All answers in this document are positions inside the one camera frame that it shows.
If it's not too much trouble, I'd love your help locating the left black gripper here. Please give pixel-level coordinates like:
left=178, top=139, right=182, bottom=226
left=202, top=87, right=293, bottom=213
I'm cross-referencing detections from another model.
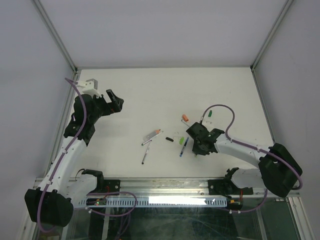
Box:
left=88, top=89, right=123, bottom=124

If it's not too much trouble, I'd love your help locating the light green pen cap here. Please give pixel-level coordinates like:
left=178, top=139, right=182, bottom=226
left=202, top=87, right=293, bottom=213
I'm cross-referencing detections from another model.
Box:
left=179, top=137, right=185, bottom=145

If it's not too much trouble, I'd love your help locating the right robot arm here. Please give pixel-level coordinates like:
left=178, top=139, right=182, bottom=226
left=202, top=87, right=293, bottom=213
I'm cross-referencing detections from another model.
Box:
left=186, top=122, right=303, bottom=198

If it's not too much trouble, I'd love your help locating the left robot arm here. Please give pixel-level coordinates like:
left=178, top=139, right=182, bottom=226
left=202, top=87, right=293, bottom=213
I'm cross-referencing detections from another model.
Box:
left=24, top=89, right=124, bottom=227

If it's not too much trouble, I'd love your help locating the blue gel pen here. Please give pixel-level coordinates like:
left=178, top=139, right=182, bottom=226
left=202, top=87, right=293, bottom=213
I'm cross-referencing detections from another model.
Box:
left=179, top=137, right=189, bottom=157

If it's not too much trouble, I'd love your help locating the orange pen cap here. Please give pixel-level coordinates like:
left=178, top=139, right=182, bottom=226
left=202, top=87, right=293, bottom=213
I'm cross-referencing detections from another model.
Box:
left=182, top=114, right=189, bottom=122

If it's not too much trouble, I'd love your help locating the black pen cap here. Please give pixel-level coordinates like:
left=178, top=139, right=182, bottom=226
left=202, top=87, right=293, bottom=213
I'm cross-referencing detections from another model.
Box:
left=165, top=137, right=174, bottom=142

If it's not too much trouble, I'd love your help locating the white pen dark green end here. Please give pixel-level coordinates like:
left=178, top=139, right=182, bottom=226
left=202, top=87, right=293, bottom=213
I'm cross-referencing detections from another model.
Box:
left=141, top=130, right=163, bottom=146

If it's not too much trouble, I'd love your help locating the white pen black end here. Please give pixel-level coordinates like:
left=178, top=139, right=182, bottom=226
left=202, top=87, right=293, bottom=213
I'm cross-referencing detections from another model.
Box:
left=141, top=140, right=152, bottom=165

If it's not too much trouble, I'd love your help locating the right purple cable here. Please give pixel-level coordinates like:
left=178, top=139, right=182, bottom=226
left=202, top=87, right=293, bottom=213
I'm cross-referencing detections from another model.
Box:
left=199, top=103, right=305, bottom=190

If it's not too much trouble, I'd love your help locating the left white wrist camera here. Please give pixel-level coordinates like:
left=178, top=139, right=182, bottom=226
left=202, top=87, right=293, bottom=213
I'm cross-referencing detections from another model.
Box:
left=76, top=78, right=102, bottom=98

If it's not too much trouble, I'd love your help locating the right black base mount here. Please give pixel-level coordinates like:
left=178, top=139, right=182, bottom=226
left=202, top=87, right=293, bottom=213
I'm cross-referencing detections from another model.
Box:
left=207, top=179, right=233, bottom=198

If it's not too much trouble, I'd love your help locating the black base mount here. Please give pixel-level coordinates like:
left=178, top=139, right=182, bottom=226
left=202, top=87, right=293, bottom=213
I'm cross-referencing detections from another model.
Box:
left=85, top=177, right=121, bottom=196
left=207, top=179, right=233, bottom=198

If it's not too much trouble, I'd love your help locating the aluminium mounting rail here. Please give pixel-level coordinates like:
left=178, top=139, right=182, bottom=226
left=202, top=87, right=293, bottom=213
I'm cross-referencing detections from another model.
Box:
left=31, top=176, right=301, bottom=198

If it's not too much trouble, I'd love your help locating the white slotted cable duct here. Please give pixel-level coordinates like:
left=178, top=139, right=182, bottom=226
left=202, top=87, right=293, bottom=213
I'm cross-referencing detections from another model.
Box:
left=76, top=195, right=227, bottom=208

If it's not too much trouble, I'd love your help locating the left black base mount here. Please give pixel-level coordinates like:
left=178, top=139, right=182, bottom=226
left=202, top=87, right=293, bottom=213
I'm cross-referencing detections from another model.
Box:
left=85, top=177, right=121, bottom=196

